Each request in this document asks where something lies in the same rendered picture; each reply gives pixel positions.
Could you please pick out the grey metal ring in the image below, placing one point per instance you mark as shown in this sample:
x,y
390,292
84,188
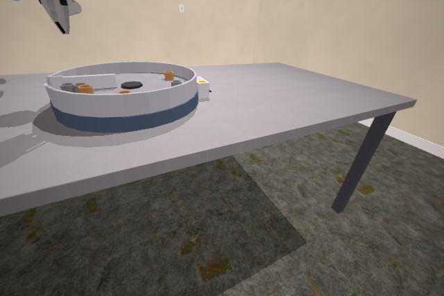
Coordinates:
x,y
176,82
68,88
77,85

